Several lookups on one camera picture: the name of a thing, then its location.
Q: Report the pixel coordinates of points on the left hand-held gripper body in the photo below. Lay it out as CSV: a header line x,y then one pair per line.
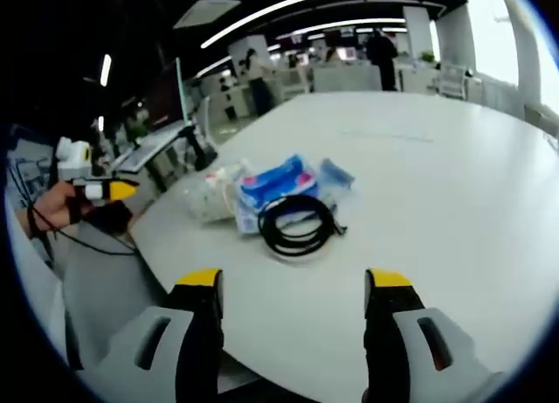
x,y
74,158

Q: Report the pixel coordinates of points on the white paper cup green print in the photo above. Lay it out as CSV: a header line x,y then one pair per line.
x,y
209,206

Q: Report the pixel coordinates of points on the green potted plant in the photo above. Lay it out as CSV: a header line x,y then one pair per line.
x,y
427,57

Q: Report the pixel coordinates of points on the white office chair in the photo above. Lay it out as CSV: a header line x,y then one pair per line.
x,y
450,81

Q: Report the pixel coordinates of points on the clear plastic water bottle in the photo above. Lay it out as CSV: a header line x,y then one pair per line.
x,y
205,178

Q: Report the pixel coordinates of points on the white round tabletop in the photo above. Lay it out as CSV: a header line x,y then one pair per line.
x,y
415,193

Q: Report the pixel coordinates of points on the person's left hand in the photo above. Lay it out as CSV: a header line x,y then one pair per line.
x,y
54,206

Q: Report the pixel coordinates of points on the dark computer monitor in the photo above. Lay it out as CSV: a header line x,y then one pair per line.
x,y
168,97

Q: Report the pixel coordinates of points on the blue tissue pack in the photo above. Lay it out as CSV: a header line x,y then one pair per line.
x,y
275,180

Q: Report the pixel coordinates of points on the pale blue wet wipes pack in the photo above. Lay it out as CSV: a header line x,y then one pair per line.
x,y
336,175

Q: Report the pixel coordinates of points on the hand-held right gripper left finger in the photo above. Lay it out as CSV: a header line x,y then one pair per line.
x,y
174,333

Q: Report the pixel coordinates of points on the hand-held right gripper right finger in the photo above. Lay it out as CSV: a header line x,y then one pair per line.
x,y
393,333

